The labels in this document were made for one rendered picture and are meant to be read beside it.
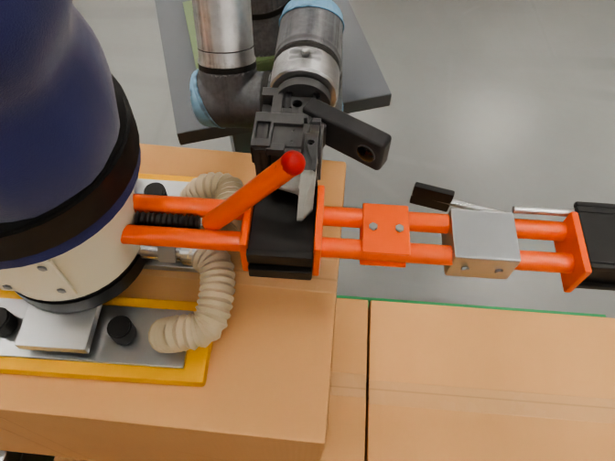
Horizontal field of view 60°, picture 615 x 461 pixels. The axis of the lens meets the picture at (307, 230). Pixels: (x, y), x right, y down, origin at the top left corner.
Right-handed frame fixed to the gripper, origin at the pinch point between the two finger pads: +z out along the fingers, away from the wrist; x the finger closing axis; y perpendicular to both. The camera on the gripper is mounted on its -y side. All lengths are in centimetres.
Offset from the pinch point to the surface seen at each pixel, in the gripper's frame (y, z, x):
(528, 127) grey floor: -81, -126, -114
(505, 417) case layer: -40, 3, -60
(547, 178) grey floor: -85, -100, -114
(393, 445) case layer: -18, 11, -60
